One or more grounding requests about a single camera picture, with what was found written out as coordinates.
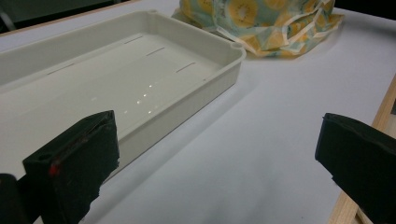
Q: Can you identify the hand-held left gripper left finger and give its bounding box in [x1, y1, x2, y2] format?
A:
[21, 109, 120, 224]

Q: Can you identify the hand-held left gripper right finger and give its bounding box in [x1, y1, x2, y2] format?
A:
[314, 112, 396, 224]

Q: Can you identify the white plastic tray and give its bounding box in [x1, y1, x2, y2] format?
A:
[0, 8, 248, 179]

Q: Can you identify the yellow fruit print cloth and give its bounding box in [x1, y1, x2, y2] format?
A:
[171, 0, 346, 59]

